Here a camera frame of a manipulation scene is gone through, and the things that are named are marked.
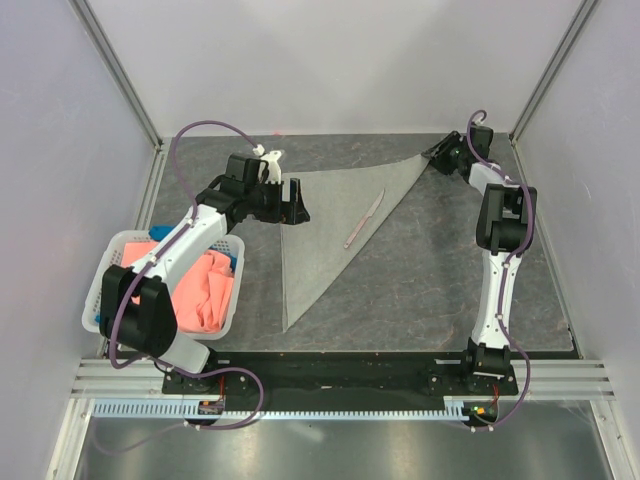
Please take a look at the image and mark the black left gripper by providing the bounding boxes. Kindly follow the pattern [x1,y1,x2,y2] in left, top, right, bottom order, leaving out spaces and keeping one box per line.
[245,177,309,226]

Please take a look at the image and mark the grey cloth napkin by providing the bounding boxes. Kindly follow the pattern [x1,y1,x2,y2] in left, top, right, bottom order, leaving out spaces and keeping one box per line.
[281,154,428,331]

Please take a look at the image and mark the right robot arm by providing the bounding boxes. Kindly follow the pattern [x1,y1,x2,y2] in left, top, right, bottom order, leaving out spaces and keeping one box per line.
[422,120,537,394]

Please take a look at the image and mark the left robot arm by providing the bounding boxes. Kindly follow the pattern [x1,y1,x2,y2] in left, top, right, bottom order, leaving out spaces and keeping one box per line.
[99,150,310,393]

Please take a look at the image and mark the white plastic basket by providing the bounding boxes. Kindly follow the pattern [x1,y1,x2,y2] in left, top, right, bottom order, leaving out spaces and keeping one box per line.
[81,229,247,342]

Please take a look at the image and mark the orange cloth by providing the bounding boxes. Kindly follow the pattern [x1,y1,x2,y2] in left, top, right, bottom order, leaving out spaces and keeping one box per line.
[119,241,236,335]

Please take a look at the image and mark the blue cloth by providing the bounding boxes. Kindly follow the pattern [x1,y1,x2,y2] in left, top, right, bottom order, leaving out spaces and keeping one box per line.
[92,224,237,326]

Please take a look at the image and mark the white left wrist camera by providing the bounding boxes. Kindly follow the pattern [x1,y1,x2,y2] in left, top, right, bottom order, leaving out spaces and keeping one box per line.
[253,144,284,184]

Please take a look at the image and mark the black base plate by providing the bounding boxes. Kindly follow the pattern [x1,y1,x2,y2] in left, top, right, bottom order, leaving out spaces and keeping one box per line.
[162,352,518,410]

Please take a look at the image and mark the aluminium frame post right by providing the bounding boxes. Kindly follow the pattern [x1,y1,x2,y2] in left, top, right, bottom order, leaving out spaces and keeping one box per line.
[509,0,600,146]

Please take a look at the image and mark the aluminium frame post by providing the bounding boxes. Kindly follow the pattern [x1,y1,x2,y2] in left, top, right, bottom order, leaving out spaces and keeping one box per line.
[509,0,600,146]
[69,0,163,151]

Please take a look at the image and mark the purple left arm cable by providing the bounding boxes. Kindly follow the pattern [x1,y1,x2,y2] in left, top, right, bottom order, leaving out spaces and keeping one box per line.
[104,121,266,376]

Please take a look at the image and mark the aluminium frame post left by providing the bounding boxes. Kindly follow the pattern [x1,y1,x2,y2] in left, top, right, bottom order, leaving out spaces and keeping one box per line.
[69,0,163,151]

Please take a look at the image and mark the white slotted cable duct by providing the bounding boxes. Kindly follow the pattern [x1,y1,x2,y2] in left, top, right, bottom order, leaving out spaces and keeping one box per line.
[92,398,498,421]

